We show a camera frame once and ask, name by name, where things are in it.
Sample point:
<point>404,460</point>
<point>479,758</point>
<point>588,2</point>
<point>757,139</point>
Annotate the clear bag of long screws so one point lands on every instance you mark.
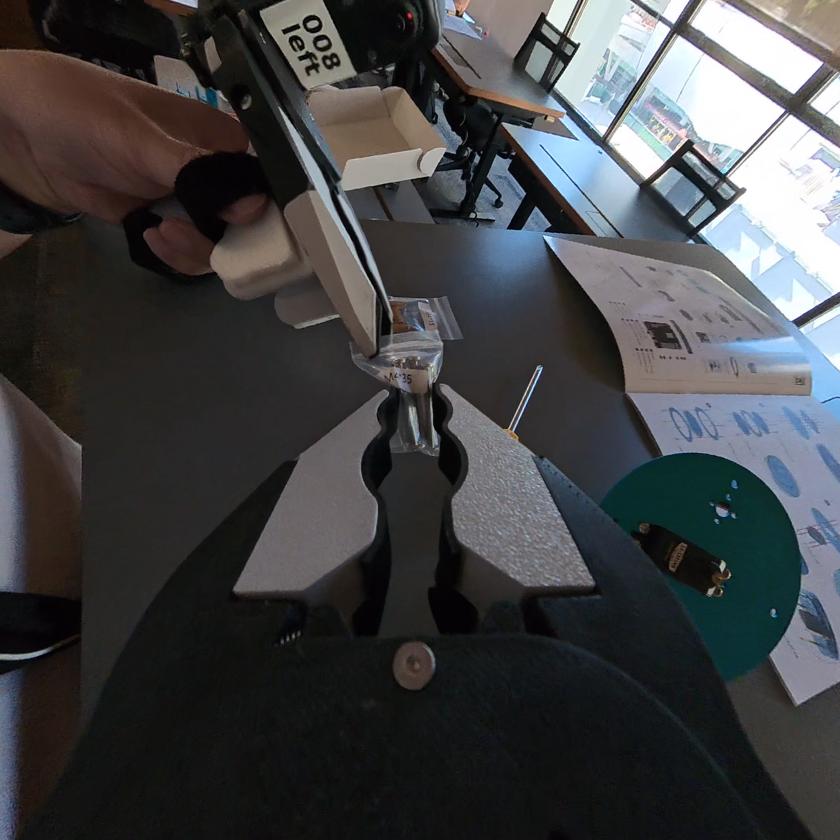
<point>413,394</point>

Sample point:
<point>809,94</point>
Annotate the dark grey desk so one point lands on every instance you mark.
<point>197,394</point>

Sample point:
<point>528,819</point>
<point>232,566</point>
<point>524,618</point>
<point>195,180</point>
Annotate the person's left hand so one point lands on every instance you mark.
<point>98,131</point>

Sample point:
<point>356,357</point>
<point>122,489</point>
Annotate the black servo motor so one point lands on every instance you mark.
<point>682,558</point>

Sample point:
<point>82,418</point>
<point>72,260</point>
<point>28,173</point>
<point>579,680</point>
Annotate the dark long table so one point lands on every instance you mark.
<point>571,170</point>

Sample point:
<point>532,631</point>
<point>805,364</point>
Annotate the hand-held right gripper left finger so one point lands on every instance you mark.
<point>315,525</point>

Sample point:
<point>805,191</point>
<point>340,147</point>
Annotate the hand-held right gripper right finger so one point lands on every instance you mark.
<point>512,525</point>

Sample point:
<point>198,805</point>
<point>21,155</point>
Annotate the open instruction booklet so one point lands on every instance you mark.
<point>689,315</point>

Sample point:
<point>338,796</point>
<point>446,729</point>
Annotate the large window wall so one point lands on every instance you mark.
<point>722,98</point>

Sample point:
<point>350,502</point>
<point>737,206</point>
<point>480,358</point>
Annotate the clear bag of brass standoffs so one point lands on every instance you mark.
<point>426,318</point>

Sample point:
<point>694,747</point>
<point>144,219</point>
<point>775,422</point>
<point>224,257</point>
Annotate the white blue printed box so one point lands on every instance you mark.
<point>180,75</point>

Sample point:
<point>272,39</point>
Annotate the black frame chair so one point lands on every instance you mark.
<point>554,36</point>
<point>695,170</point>

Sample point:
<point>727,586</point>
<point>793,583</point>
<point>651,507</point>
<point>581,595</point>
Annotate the white cardboard box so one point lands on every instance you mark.
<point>367,141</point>

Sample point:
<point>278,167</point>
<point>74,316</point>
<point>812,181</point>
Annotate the wood-edged side table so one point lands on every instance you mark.
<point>485,72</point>

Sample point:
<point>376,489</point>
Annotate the black office chair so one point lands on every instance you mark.
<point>472,131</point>

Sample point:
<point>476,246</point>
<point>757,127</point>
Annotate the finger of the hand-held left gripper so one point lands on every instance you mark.
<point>334,275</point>
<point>312,148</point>

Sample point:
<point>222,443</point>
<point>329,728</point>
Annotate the person's white shirt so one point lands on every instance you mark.
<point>33,492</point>

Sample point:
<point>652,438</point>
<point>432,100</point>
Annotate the teal round plate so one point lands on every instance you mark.
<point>754,590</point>

